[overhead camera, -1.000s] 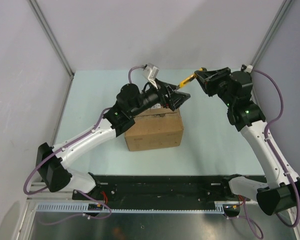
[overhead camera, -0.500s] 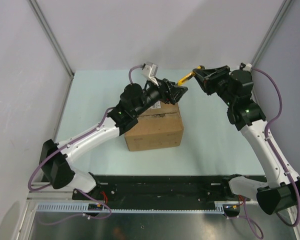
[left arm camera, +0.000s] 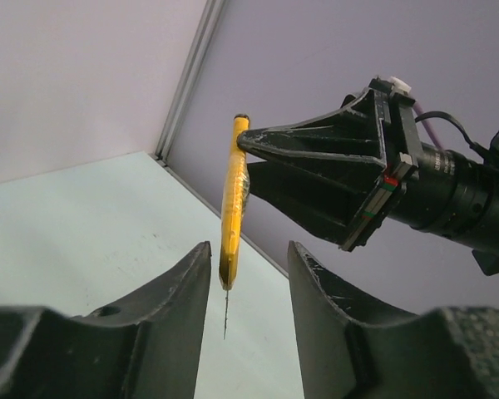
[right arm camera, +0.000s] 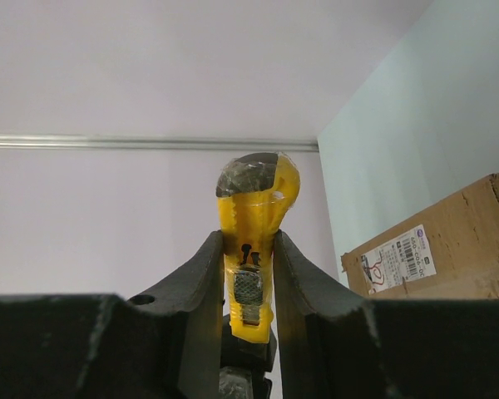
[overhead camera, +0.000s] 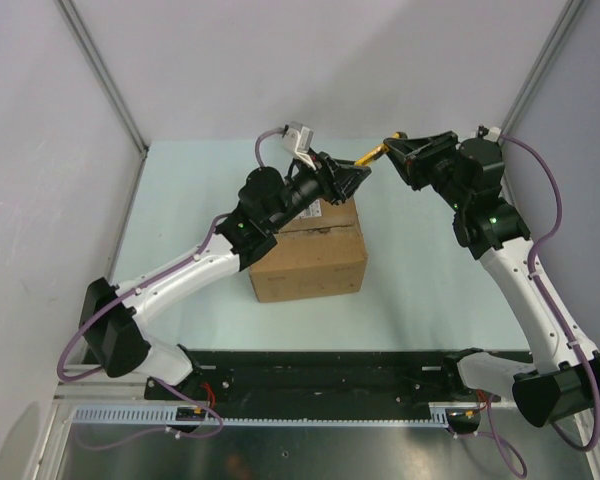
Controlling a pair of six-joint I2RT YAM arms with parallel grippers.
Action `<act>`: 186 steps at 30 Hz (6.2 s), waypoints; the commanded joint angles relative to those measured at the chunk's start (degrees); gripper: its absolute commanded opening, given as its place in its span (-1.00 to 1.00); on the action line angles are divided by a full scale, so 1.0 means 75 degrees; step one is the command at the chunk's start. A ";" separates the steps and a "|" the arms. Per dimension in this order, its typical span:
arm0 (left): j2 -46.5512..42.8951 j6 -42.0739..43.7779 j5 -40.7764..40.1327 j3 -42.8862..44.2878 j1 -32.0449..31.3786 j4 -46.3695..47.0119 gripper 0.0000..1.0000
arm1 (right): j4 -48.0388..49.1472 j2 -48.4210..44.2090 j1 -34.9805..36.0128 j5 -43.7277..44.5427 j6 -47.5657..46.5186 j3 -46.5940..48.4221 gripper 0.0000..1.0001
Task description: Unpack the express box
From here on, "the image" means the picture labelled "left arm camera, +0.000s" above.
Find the right aluminium frame post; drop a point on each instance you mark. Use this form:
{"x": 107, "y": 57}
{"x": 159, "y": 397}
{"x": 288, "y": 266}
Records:
{"x": 199, "y": 48}

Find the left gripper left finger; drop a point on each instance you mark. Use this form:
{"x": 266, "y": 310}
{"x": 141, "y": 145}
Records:
{"x": 144, "y": 345}

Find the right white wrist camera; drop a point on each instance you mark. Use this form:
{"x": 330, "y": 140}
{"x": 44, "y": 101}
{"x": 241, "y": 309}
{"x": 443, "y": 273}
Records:
{"x": 400, "y": 86}

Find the yellow utility knife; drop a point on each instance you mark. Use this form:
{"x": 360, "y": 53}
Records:
{"x": 235, "y": 194}

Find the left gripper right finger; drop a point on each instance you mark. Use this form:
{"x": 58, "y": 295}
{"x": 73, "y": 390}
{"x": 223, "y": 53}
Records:
{"x": 353, "y": 345}

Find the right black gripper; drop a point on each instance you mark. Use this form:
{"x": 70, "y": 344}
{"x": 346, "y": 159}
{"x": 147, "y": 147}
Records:
{"x": 340, "y": 175}

